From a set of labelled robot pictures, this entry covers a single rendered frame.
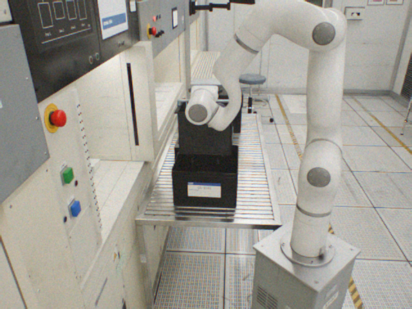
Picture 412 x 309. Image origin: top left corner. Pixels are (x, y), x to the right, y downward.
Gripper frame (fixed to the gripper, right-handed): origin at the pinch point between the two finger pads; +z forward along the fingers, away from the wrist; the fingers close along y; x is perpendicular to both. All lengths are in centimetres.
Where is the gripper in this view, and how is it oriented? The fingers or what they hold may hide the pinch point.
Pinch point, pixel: (206, 86)
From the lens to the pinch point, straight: 138.1
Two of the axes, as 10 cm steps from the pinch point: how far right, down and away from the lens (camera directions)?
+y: 10.0, 0.3, -0.8
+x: -0.1, -8.9, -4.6
